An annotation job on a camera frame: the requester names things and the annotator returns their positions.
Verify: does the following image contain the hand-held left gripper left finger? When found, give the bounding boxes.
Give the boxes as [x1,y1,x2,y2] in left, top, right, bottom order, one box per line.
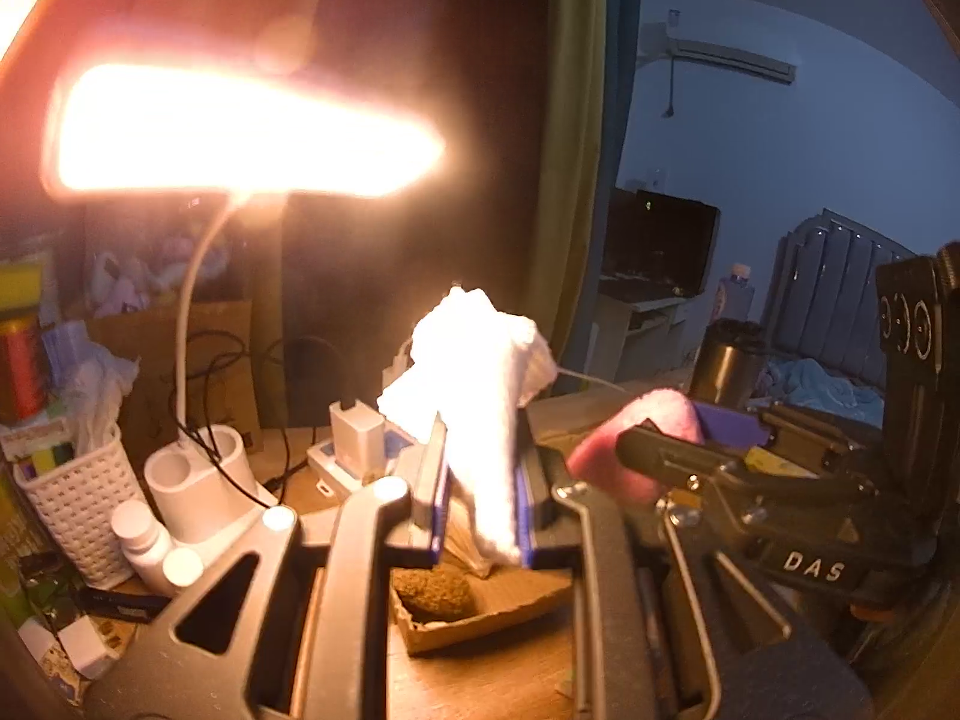
[84,412,452,720]

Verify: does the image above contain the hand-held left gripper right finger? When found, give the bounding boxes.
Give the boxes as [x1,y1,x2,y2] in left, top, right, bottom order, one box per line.
[516,420,877,720]

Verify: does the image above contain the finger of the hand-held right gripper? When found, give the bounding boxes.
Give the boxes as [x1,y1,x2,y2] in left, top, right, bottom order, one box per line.
[691,400,777,451]
[615,424,752,482]

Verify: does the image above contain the pink plush pouch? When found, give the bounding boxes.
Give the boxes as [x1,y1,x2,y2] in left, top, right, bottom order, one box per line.
[566,388,707,505]

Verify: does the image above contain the pale patterned cloth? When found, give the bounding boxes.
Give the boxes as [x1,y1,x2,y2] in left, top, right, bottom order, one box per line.
[445,521,497,580]

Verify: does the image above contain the brown sponge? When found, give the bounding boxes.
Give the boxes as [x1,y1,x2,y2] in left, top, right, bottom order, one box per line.
[394,567,479,625]

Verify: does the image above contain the cardboard box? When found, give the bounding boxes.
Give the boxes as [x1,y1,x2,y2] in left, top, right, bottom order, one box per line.
[388,382,653,655]

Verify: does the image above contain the white towel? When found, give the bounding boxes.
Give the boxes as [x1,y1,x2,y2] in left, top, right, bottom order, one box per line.
[377,285,558,565]

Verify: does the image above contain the stainless steel tumbler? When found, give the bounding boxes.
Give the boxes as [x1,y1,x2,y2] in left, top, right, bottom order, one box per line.
[690,317,767,412]

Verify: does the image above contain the light blue blanket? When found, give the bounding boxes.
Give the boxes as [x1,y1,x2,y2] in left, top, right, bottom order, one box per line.
[752,358,887,430]

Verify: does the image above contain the large white charger plug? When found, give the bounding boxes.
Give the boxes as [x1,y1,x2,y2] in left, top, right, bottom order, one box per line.
[329,400,389,482]

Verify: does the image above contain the white power strip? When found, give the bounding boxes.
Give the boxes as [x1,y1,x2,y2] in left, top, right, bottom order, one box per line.
[306,426,422,501]

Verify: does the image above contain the clear plastic bottle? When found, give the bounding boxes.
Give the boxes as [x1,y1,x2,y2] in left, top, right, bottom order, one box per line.
[715,262,756,325]

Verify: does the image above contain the grey padded headboard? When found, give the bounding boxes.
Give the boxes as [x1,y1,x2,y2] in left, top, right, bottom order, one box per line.
[763,208,920,392]

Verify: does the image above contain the black television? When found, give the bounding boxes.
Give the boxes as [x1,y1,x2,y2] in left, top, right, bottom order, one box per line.
[602,186,722,299]

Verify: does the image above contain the small white pill bottle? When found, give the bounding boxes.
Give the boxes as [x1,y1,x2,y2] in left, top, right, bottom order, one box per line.
[160,546,206,591]

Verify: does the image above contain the large white pill bottle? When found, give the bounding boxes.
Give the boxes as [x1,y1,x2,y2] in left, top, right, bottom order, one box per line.
[110,500,175,587]

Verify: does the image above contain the yellow-green curtain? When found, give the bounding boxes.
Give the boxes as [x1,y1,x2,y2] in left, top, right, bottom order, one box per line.
[536,0,610,391]

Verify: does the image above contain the teal curtain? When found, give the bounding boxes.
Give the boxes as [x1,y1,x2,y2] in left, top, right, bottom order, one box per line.
[570,0,644,377]

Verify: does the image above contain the brown cardboard carton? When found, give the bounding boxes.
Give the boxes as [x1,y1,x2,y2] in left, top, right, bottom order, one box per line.
[84,298,261,452]

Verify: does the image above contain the purple plastic bags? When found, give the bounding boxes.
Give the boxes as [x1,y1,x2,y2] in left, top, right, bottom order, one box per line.
[88,235,230,317]

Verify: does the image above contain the white woven plastic basket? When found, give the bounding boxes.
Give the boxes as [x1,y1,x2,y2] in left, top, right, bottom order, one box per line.
[13,420,149,591]

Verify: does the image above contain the white air conditioner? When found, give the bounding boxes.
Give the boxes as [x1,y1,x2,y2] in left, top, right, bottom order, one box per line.
[637,10,798,86]

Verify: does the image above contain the small white box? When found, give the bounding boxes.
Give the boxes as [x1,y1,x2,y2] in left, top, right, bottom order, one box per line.
[55,613,122,681]

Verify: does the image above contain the white gooseneck desk lamp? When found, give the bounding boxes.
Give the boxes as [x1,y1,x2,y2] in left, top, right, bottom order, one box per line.
[41,62,449,545]

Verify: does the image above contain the red jar with yellow lid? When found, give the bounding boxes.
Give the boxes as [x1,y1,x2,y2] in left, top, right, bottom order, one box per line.
[0,313,51,426]

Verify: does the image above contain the white charging cable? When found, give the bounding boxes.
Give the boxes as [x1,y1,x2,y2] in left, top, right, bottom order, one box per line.
[555,366,629,393]

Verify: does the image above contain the black cable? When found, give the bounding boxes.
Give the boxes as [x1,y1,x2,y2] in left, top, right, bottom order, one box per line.
[178,328,355,507]

